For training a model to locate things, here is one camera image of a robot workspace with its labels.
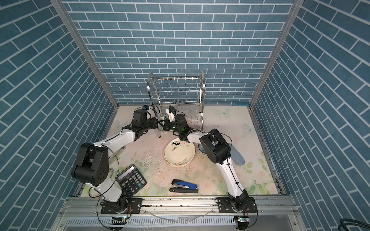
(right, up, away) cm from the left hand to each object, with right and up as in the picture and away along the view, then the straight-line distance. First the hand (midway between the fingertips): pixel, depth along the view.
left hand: (158, 119), depth 94 cm
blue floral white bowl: (+28, -19, -3) cm, 34 cm away
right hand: (0, -1, 0) cm, 1 cm away
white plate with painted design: (+14, -21, -4) cm, 26 cm away
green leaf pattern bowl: (+3, +1, 0) cm, 4 cm away
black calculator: (-12, -34, -14) cm, 39 cm away
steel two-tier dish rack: (+17, +21, +24) cm, 36 cm away
